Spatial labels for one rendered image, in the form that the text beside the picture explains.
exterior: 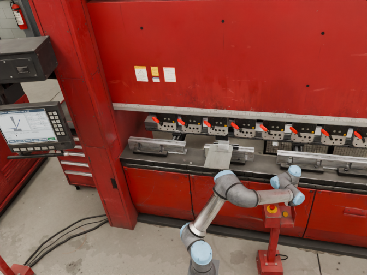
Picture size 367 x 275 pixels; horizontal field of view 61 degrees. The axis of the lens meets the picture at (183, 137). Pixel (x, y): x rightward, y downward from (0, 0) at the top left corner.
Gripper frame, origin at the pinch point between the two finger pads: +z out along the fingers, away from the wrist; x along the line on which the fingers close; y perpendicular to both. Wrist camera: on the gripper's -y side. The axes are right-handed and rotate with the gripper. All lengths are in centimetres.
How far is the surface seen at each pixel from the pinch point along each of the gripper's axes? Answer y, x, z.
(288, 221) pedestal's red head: -3.9, -1.0, 13.0
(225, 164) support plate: 27, 41, -14
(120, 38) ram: 67, 108, -96
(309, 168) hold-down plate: 29.1, -20.9, -4.2
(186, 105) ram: 54, 68, -48
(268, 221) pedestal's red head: -5.9, 13.1, 9.6
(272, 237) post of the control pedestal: -2.9, 6.9, 35.9
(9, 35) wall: 518, 493, 78
